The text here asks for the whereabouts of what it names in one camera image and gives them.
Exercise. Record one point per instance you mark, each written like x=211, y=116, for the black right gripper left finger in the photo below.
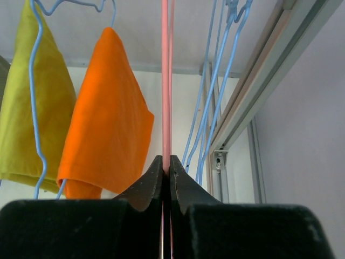
x=146, y=192

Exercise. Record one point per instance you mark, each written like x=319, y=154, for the blue hanger under yellow trousers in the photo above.
x=31, y=71

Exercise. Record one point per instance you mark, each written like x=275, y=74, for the orange trousers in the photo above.
x=110, y=131

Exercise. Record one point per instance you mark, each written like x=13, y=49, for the empty blue wire hanger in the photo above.
x=233, y=16

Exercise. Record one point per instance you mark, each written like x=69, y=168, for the right aluminium frame post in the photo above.
x=290, y=28

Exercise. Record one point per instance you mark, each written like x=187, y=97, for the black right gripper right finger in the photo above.
x=185, y=191

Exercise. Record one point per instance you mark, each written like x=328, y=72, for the yellow-green trousers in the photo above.
x=55, y=97

